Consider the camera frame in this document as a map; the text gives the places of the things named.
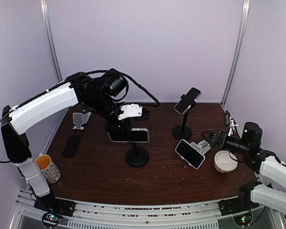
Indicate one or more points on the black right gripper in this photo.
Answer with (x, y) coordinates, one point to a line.
(216, 133)

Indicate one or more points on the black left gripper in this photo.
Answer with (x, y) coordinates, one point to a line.
(118, 126)

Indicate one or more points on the smartphone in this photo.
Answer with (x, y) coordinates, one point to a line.
(187, 101)
(189, 154)
(136, 135)

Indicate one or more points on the white folding phone stand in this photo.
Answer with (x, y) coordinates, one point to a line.
(80, 120)

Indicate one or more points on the black smartphone no case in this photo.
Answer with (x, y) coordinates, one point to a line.
(71, 146)

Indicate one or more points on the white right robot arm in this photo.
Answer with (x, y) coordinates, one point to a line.
(261, 161)

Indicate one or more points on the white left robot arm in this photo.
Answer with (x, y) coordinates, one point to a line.
(97, 91)

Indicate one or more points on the white folding stand right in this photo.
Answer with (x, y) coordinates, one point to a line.
(202, 147)

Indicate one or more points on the smartphone on white stand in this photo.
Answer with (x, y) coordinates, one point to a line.
(189, 154)

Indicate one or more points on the black round-base phone stand rear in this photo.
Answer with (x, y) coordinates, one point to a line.
(183, 131)

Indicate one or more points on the black round-base stand front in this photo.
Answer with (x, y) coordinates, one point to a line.
(136, 156)

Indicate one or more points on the white ceramic bowl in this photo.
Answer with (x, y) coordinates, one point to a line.
(225, 163)

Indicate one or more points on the floral mug yellow inside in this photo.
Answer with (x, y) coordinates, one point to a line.
(48, 168)

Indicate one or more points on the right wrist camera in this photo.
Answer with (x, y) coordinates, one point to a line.
(230, 124)

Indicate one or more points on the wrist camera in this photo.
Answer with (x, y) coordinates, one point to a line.
(230, 124)
(135, 111)

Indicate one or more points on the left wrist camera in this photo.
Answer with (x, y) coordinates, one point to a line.
(135, 111)

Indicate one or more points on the front aluminium rail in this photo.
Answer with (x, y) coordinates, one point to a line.
(201, 215)

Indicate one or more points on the right aluminium frame post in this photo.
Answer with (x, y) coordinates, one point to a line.
(237, 53)

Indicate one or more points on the aluminium frame post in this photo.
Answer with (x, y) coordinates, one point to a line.
(237, 53)
(47, 24)

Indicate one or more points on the left aluminium frame post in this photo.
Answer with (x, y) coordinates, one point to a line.
(47, 24)

